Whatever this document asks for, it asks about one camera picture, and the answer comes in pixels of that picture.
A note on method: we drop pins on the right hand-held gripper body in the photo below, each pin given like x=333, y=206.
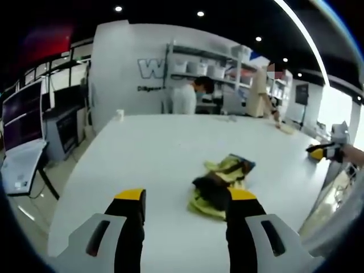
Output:
x=338, y=142

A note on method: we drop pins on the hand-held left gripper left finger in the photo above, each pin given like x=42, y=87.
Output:
x=125, y=227

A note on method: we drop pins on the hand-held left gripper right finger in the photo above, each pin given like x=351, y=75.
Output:
x=244, y=227

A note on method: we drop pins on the yellow-green garment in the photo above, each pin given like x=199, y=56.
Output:
x=221, y=185

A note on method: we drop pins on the beige cloth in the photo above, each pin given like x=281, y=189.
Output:
x=287, y=130

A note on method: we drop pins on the black screen on stand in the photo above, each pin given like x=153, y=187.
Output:
x=302, y=99

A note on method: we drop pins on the white cup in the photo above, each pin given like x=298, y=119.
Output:
x=119, y=115

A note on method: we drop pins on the grey equipment cabinet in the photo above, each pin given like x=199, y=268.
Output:
x=64, y=128

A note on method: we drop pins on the white side desk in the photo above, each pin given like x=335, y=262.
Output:
x=22, y=170

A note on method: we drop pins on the metal storage shelf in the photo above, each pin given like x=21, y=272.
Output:
x=210, y=71

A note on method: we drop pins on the large dark monitor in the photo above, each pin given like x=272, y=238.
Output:
x=22, y=116

